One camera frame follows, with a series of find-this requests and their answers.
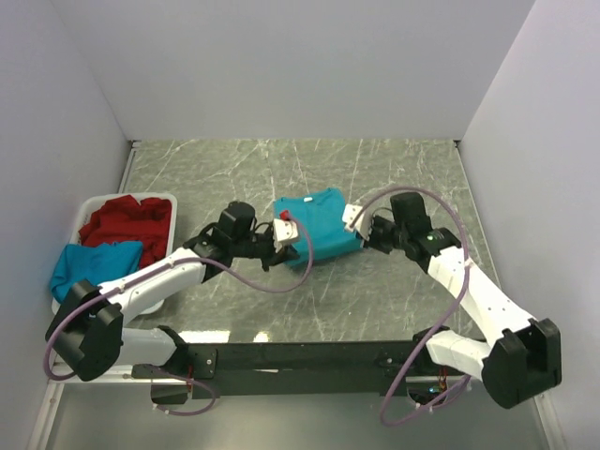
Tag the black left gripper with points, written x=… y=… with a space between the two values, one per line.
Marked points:
x=274 y=257

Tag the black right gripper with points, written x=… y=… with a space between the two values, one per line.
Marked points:
x=376 y=221

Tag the teal t shirt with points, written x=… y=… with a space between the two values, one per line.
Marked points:
x=106 y=262
x=321 y=214

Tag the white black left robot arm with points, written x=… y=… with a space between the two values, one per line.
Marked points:
x=90 y=333

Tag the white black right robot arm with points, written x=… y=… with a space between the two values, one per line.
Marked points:
x=519 y=357

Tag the light blue garment in basket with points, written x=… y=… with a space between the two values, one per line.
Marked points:
x=159 y=265

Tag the red t shirt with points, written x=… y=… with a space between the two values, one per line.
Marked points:
x=122 y=219

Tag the teal t shirt in basket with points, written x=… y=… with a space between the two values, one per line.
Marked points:
x=106 y=262

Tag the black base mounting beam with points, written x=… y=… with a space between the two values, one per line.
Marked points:
x=216 y=370

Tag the white plastic laundry basket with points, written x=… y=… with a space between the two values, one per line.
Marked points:
x=94 y=203

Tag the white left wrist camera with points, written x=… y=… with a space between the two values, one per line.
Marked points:
x=285 y=231

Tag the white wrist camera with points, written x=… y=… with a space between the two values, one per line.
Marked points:
x=285 y=231
x=357 y=219

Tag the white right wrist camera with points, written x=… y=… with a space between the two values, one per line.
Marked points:
x=357 y=219

